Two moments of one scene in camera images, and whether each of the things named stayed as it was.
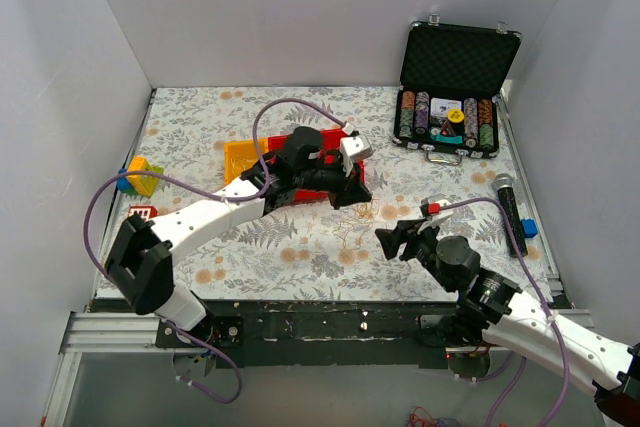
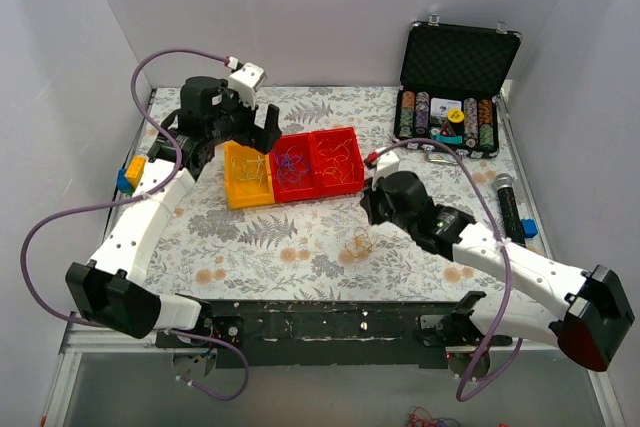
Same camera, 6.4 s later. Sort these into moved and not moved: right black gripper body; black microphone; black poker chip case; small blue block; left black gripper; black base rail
Moved: right black gripper body; left black gripper
Not moved: small blue block; black base rail; black poker chip case; black microphone
